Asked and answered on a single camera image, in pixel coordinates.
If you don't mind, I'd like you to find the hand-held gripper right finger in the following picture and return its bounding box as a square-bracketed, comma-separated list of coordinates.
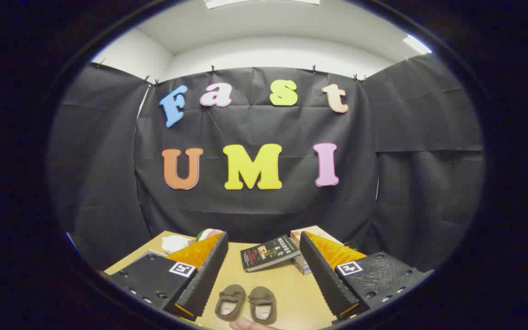
[299, 231, 434, 322]

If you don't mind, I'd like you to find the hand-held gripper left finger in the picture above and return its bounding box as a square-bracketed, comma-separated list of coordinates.
[107, 231, 229, 321]

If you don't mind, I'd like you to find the brown felt shoe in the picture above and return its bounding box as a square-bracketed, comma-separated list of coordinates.
[214, 284, 247, 322]
[248, 286, 277, 325]

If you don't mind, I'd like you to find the blue cover book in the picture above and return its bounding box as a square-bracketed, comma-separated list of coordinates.
[290, 254, 313, 275]

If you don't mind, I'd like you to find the watermelon slice plush toy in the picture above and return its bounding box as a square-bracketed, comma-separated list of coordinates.
[194, 228, 223, 242]

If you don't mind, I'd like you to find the white plush toy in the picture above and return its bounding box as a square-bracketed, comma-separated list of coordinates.
[161, 235, 196, 255]

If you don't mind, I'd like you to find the black cover book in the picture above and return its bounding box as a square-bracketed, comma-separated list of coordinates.
[240, 235, 301, 273]

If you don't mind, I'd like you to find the ceiling light panel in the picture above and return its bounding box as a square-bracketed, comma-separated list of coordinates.
[403, 34, 433, 55]
[202, 0, 320, 10]

